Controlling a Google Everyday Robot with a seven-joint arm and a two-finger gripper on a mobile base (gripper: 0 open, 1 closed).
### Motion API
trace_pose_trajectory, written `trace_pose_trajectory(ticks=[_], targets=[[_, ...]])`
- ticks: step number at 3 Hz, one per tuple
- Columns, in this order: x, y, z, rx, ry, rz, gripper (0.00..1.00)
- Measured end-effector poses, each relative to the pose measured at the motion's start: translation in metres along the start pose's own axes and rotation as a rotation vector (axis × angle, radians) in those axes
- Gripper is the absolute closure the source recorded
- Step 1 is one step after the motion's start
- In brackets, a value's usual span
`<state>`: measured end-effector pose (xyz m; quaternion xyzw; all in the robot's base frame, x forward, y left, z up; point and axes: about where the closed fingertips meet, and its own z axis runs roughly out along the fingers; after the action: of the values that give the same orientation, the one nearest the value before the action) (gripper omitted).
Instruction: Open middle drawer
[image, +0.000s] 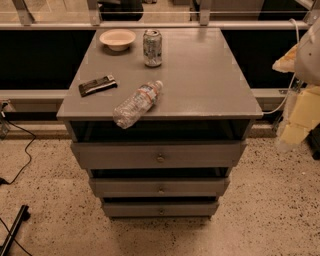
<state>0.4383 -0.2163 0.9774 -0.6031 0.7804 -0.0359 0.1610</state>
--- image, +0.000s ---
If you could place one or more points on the clear plastic water bottle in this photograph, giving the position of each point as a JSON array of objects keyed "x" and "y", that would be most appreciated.
[{"x": 127, "y": 113}]

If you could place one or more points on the grey wooden drawer cabinet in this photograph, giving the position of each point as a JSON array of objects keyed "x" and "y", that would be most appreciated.
[{"x": 205, "y": 99}]

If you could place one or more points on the metal window railing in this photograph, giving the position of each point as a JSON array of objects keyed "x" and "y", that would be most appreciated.
[{"x": 225, "y": 14}]

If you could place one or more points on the grey top drawer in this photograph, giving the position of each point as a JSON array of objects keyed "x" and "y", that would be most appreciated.
[{"x": 158, "y": 155}]

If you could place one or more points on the black snack bar wrapper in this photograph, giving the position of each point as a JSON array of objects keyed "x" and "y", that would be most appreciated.
[{"x": 97, "y": 85}]

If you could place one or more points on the silver soda can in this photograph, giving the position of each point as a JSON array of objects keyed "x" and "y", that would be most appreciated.
[{"x": 152, "y": 48}]

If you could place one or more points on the grey bottom drawer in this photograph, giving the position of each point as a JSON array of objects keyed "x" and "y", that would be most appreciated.
[{"x": 159, "y": 209}]

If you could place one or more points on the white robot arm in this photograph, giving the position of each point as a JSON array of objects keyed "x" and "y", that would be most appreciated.
[{"x": 307, "y": 66}]

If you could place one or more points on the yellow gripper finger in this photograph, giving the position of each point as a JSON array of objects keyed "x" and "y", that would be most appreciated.
[
  {"x": 287, "y": 62},
  {"x": 290, "y": 137}
]

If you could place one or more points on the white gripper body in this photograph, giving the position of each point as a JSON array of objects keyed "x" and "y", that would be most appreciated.
[{"x": 309, "y": 58}]

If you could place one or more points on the grey drawer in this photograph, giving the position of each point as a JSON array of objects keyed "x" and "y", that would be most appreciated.
[
  {"x": 158, "y": 155},
  {"x": 159, "y": 209},
  {"x": 158, "y": 187}
]

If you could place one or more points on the white paper bowl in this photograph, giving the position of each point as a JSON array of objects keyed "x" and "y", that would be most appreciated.
[{"x": 117, "y": 39}]

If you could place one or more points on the black stand leg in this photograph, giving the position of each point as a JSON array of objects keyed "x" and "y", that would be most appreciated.
[{"x": 22, "y": 216}]

